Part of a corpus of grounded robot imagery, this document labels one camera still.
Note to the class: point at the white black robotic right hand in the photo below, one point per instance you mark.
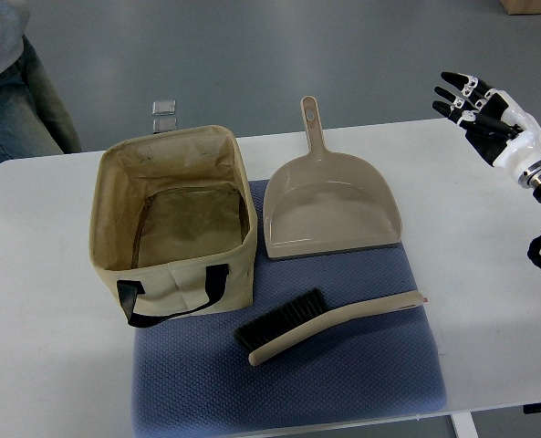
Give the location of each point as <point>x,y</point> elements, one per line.
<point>501,132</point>

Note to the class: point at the white table leg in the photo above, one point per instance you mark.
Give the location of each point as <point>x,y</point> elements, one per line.
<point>463,425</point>

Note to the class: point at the yellow fabric bag black handle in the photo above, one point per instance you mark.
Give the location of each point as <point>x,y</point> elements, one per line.
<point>173,226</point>

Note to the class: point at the beige plastic dustpan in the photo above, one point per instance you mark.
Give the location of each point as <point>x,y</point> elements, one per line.
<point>326,202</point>

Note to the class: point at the cardboard box corner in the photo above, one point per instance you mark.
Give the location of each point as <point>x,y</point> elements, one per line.
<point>522,7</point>

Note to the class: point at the upper silver floor plate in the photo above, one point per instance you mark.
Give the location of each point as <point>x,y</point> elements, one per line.
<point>163,107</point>

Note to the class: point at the silver floor plate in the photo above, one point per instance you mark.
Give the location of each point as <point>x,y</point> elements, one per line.
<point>163,107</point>
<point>164,124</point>

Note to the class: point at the lower silver floor plate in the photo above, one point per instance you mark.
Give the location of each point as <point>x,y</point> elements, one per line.
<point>164,124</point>

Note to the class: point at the blue textured mat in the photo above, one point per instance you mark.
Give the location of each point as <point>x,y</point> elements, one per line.
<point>192,379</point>

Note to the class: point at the beige hand broom black bristles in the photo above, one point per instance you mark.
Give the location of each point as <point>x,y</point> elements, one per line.
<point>305,316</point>

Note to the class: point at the person in grey and jeans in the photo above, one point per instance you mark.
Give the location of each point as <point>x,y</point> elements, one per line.
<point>33,120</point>

